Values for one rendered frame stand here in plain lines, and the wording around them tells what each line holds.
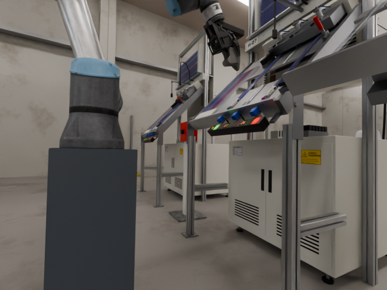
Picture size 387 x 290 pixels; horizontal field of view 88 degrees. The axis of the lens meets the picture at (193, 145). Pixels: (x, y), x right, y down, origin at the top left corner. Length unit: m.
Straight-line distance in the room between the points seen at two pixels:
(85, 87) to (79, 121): 0.08
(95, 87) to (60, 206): 0.27
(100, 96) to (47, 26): 4.73
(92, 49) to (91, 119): 0.29
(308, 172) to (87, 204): 0.86
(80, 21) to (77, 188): 0.51
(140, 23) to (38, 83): 2.61
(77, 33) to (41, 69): 4.18
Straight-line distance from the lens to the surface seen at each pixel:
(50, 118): 4.74
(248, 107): 0.82
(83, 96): 0.55
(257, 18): 1.69
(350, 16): 1.21
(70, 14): 0.81
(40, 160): 4.73
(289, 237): 0.74
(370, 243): 1.20
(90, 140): 0.51
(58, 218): 0.52
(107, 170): 0.50
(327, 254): 1.06
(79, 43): 0.76
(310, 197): 1.04
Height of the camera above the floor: 0.55
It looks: 1 degrees up
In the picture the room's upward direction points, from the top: 1 degrees clockwise
